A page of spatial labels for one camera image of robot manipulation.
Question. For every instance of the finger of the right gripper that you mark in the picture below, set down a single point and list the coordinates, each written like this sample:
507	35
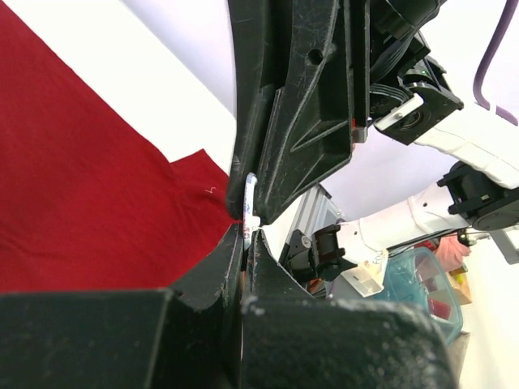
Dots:
308	135
261	32

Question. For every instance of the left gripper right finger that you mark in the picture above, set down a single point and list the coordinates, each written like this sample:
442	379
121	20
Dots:
292	340

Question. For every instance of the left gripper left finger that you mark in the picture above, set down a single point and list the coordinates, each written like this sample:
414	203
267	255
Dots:
186	335

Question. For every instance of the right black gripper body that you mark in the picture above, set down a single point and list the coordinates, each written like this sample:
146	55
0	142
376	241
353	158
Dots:
400	89

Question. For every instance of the red t-shirt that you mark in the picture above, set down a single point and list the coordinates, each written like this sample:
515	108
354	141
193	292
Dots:
113	156

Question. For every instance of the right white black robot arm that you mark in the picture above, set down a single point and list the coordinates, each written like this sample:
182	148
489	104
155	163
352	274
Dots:
480	190

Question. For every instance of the teal plastic storage bin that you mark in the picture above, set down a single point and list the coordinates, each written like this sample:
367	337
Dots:
416	277

